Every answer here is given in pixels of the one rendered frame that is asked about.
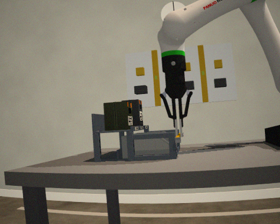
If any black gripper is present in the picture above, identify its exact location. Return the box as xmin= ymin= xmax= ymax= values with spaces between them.
xmin=160 ymin=70 xmax=192 ymax=136

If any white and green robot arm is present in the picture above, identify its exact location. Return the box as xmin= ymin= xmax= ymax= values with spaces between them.
xmin=157 ymin=0 xmax=280 ymax=93

